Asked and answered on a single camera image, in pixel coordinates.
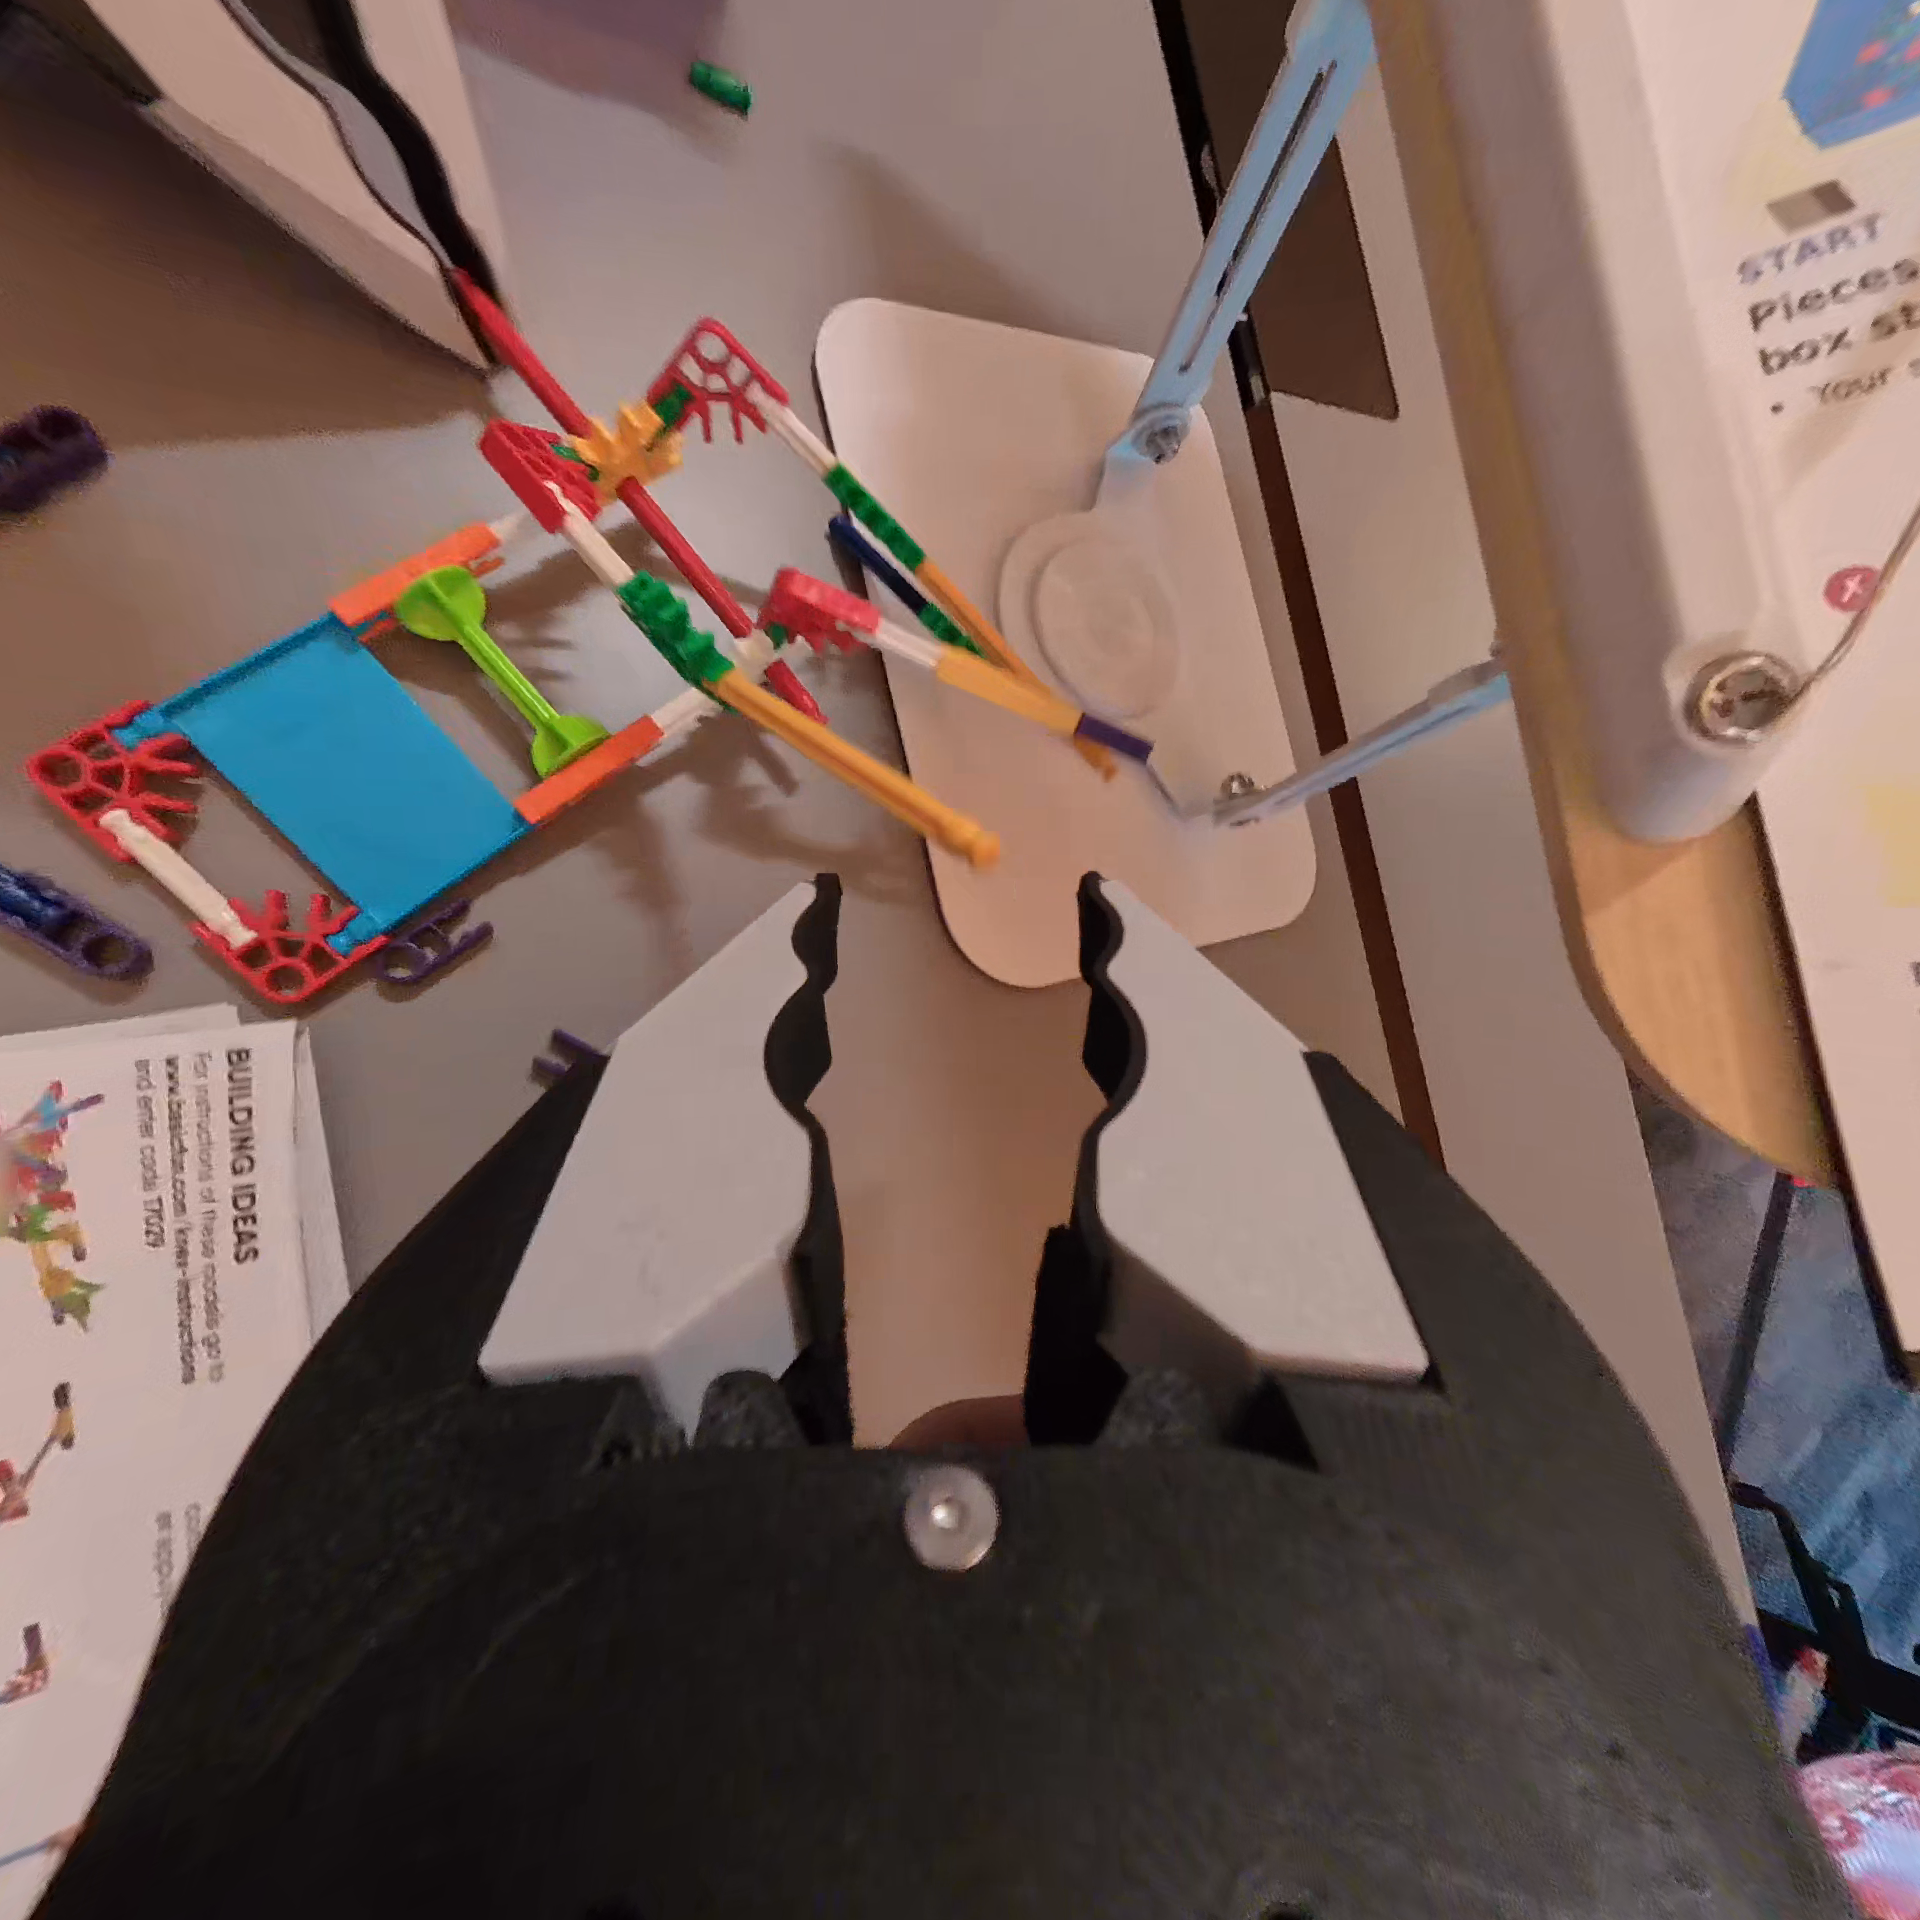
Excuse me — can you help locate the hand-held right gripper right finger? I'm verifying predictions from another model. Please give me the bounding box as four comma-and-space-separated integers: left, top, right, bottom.
1028, 867, 1432, 1449

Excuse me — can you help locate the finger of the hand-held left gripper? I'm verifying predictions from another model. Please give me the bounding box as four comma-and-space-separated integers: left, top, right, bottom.
89, 0, 500, 372
322, 0, 515, 330

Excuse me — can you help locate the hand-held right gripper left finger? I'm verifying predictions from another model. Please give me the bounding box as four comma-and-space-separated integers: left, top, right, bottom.
472, 867, 853, 1449

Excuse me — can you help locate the red toy rod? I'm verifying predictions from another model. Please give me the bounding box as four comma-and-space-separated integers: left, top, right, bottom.
451, 272, 831, 720

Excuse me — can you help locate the colourful construction toy model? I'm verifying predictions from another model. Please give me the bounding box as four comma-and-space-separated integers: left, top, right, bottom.
20, 322, 1162, 1009

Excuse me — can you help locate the white toy booklet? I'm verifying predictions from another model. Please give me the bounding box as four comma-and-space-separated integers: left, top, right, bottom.
296, 1027, 358, 1308

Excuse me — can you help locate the illustrated toy leaflet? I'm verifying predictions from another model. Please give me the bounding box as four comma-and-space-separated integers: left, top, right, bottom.
0, 1021, 324, 1874

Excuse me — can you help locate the blue rod cross assembly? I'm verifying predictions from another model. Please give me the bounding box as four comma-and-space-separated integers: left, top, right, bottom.
0, 407, 158, 988

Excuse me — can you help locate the white book stand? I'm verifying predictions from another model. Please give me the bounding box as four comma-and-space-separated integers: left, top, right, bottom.
815, 0, 1920, 1356

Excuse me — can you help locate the printed instruction sheet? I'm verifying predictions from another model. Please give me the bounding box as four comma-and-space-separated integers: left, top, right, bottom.
1628, 0, 1920, 1356

